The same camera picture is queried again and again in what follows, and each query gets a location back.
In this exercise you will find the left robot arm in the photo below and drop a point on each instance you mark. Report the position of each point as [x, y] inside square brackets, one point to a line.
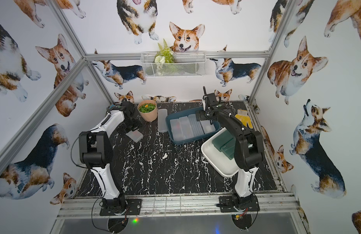
[96, 150]

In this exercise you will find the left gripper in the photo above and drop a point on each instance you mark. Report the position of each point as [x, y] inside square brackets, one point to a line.
[132, 124]

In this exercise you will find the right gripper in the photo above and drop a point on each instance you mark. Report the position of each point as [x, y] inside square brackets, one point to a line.
[202, 116]

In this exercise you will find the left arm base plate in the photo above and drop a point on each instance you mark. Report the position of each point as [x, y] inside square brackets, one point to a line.
[112, 207]

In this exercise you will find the artificial fern with flower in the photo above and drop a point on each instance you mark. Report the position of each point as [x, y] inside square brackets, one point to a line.
[163, 56]

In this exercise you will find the clear rounded case back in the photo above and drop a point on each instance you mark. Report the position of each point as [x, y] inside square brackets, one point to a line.
[162, 126]

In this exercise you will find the pink pot with green plant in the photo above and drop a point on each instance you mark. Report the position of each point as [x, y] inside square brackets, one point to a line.
[148, 110]

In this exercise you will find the white storage box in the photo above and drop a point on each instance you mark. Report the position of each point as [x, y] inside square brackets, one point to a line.
[221, 163]

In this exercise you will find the clear case with pink item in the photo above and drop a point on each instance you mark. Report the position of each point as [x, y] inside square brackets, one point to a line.
[136, 136]

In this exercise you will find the clear rounded case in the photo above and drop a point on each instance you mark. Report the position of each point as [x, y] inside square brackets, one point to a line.
[207, 126]
[162, 126]

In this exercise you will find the white wire wall basket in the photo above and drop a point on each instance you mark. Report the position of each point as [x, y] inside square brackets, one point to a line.
[186, 65]

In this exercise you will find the yellow work glove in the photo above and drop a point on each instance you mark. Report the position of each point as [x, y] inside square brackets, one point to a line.
[244, 118]

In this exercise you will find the clear rounded case front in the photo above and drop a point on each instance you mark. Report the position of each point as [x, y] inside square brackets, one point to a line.
[207, 126]

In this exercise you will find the clear case with red pen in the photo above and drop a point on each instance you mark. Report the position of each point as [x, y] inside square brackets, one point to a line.
[176, 130]

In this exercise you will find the teal storage box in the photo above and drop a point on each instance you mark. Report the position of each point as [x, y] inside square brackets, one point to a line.
[188, 112]

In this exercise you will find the dark green case with pens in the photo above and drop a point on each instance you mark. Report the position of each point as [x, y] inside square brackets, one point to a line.
[221, 140]

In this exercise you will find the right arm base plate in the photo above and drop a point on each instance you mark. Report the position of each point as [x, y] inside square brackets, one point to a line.
[234, 203]

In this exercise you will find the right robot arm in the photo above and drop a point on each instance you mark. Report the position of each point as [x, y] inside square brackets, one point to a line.
[248, 153]

